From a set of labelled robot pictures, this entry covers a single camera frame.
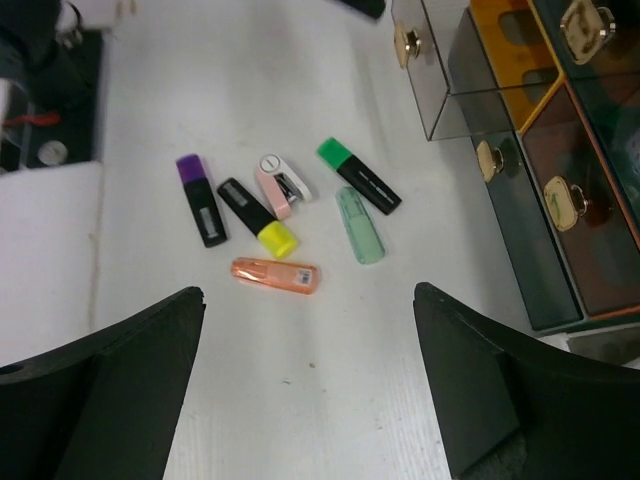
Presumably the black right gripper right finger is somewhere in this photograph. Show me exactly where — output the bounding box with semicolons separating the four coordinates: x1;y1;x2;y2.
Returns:
413;282;639;479

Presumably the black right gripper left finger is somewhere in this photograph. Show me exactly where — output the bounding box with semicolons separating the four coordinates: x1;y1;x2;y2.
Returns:
1;287;205;479

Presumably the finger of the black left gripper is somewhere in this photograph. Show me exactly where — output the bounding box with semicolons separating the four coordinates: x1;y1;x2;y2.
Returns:
336;0;386;20

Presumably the green cap black highlighter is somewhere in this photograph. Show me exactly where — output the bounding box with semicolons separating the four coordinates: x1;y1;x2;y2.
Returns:
316;137;402;215

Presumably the yellow cap black highlighter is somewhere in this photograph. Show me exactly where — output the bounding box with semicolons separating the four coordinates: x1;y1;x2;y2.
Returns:
217;177;298;259

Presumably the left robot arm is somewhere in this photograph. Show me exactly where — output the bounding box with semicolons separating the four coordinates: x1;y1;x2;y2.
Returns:
1;1;288;123

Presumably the bottom dark drawer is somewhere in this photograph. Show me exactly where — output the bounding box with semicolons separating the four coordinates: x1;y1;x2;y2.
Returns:
447;9;586;331

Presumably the teal drawer organizer cabinet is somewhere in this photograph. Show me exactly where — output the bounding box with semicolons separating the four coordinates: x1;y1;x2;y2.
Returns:
448;1;639;331

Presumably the purple cap black highlighter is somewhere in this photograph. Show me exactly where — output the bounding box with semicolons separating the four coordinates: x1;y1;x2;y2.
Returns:
176;154;228;248

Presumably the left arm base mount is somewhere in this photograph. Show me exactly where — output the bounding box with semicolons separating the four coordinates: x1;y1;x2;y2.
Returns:
1;29;106;174

